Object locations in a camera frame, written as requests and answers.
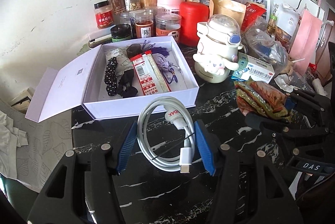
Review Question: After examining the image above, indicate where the grey leaf pattern cushion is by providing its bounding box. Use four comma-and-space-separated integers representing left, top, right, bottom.
1, 101, 73, 193

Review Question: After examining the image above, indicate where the orange peel jar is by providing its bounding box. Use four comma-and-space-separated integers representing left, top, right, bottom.
135, 13, 154, 38

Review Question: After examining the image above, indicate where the pink paper bag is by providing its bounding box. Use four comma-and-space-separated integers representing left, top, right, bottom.
289, 9, 322, 76

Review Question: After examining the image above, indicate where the white paper bag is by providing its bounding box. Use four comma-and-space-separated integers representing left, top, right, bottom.
270, 0, 300, 37

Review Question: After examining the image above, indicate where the white printed snack packet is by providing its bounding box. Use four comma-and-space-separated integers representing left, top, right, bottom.
104, 47, 133, 77

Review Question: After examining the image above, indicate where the orange label clear jar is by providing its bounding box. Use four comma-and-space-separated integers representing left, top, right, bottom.
155, 13, 182, 43

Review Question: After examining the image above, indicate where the red plastic canister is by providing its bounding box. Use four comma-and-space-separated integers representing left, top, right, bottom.
179, 1, 210, 47

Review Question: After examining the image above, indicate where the dark green glass jar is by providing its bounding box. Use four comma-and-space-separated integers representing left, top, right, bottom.
110, 24, 132, 42

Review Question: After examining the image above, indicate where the red white snack bar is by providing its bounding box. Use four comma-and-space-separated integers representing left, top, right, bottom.
130, 51, 171, 95

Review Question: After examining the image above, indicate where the red label sauce jar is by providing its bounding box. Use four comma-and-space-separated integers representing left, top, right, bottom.
94, 0, 113, 29

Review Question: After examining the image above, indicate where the pink plastic jar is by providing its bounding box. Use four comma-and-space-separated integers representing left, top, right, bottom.
157, 0, 185, 14

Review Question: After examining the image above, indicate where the blue white medicine box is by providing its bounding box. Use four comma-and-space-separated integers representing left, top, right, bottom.
231, 52, 275, 83

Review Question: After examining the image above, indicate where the black polka dot scrunchie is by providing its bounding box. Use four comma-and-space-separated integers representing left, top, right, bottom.
104, 57, 118, 97

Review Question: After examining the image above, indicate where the white open gift box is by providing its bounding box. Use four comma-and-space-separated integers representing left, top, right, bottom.
26, 37, 199, 123

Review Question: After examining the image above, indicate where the clear plastic bag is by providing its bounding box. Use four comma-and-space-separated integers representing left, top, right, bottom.
242, 16, 288, 74

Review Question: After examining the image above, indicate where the crumpled white tissue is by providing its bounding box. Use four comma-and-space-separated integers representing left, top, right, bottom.
274, 74, 295, 93

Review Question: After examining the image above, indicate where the lavender drawstring sachet pouch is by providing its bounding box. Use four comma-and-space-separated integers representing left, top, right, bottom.
141, 40, 181, 84

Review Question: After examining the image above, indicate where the black hair tie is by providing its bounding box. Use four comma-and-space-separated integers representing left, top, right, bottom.
116, 69, 139, 98

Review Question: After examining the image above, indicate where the black lid nut jar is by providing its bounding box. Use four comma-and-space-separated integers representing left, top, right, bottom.
124, 0, 141, 11

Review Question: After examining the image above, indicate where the green brown snack packet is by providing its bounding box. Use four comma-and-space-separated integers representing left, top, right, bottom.
234, 79, 290, 121

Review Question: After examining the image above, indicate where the white usb cable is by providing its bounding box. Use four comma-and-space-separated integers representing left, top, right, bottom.
136, 96, 197, 174

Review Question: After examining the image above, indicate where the clear grey plastic cup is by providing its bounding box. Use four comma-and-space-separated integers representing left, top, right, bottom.
126, 43, 143, 59

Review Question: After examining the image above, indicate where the cream cinnamoroll electric cooker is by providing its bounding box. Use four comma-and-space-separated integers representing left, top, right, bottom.
193, 14, 242, 83

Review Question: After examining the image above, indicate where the red snack bag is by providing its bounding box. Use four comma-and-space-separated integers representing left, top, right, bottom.
241, 3, 266, 31

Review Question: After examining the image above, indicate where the brown kraft paper pouch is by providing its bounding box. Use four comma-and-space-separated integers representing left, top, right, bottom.
209, 0, 246, 28

